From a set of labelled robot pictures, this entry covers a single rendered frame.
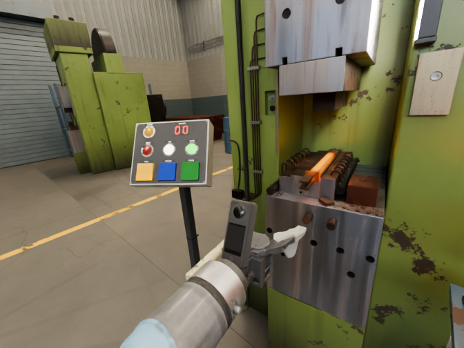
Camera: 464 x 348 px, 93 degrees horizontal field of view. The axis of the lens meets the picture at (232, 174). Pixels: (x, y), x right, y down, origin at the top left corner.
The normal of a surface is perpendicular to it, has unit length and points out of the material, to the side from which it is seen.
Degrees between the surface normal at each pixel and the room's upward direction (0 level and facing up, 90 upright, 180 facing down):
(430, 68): 90
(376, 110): 90
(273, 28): 90
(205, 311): 42
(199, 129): 60
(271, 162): 90
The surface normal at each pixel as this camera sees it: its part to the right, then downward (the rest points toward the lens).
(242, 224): -0.54, -0.18
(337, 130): -0.56, 0.30
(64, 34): 0.66, 0.19
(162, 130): -0.17, -0.19
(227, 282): 0.45, -0.67
